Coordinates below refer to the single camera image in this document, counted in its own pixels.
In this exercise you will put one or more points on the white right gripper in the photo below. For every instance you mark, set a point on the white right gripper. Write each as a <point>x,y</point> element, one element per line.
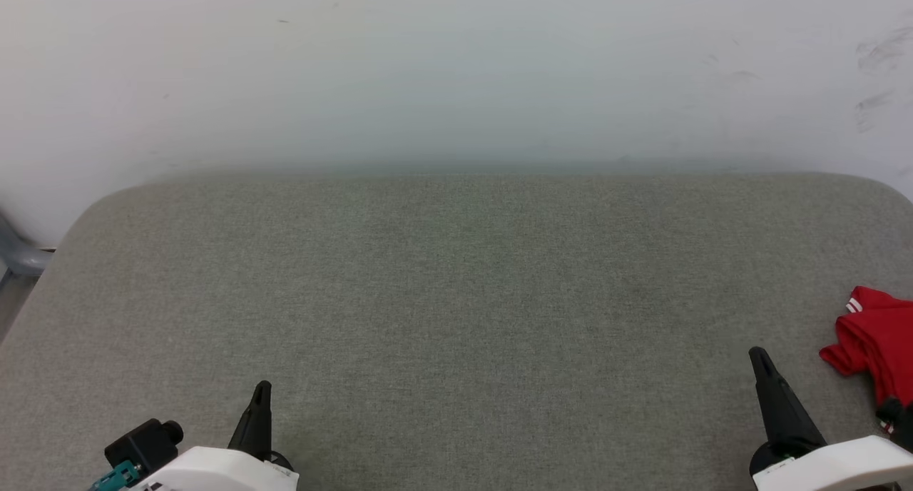
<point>842,466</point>

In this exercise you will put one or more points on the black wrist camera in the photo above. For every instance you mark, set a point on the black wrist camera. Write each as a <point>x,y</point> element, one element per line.
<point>143,444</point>

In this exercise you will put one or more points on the grey curved pipe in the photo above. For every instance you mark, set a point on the grey curved pipe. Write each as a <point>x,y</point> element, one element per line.
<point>21,259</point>

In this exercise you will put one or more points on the red and white garment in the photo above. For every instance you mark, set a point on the red and white garment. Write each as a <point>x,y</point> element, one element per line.
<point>877,341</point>

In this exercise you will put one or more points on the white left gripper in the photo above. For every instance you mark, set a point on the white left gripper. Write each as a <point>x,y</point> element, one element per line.
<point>214,473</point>

